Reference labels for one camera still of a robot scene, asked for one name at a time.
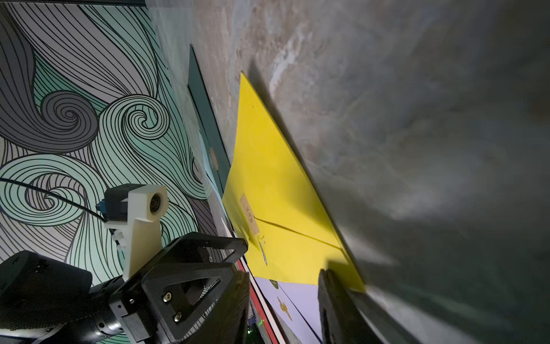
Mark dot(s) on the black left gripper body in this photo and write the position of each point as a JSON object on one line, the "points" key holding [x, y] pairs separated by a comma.
{"points": [[136, 308]]}

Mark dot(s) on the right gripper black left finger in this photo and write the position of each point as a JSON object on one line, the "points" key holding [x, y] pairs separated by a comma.
{"points": [[228, 321]]}

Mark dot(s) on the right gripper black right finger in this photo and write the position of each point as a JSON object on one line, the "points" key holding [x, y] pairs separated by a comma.
{"points": [[340, 319]]}

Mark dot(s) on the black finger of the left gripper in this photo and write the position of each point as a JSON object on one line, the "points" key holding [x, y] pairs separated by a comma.
{"points": [[180, 293], [204, 248]]}

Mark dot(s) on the lavender envelope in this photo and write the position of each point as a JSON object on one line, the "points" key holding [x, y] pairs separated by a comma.
{"points": [[297, 305]]}

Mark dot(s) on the yellow envelope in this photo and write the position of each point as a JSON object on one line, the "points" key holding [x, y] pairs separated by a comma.
{"points": [[273, 205]]}

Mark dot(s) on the dark green envelope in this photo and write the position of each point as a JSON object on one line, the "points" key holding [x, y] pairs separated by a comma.
{"points": [[216, 156]]}

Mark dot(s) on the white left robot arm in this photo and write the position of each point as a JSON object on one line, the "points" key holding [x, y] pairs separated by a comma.
{"points": [[36, 291]]}

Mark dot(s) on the red envelope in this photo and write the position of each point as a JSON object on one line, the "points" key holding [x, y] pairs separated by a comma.
{"points": [[266, 325]]}

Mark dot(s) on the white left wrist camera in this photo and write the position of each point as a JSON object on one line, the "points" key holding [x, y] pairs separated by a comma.
{"points": [[133, 213]]}

